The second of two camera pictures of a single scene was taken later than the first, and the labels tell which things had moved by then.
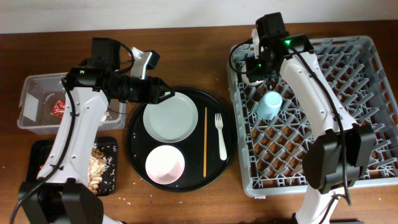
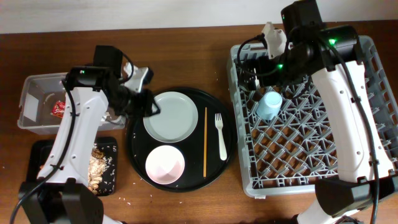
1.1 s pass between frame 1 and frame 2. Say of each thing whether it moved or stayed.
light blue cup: stayed
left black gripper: moved
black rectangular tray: stayed
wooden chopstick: stayed
